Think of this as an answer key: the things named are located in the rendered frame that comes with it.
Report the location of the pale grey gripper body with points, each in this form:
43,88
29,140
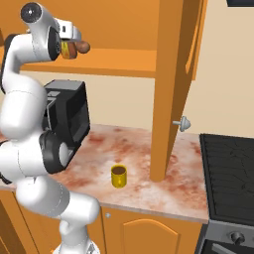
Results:
74,33

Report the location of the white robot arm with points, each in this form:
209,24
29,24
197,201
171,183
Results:
23,109

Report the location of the brown cinnamon bottle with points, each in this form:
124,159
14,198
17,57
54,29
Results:
83,47

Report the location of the orange honey bottle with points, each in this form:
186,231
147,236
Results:
68,50

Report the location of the grey cabinet door knob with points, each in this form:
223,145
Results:
184,123

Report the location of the yellow mug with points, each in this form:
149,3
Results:
118,178

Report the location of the small grey base cabinet knob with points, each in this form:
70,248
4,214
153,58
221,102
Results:
107,215

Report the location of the black microwave oven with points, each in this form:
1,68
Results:
72,112

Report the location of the dark extractor hood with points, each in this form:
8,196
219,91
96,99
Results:
240,2

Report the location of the black hob stove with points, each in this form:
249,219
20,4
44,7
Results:
228,178

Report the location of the dark stove knob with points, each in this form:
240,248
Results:
237,237

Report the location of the orange wooden wall cabinet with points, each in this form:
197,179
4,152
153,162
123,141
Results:
112,39

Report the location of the orange wall cabinet door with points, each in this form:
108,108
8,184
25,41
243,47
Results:
167,82

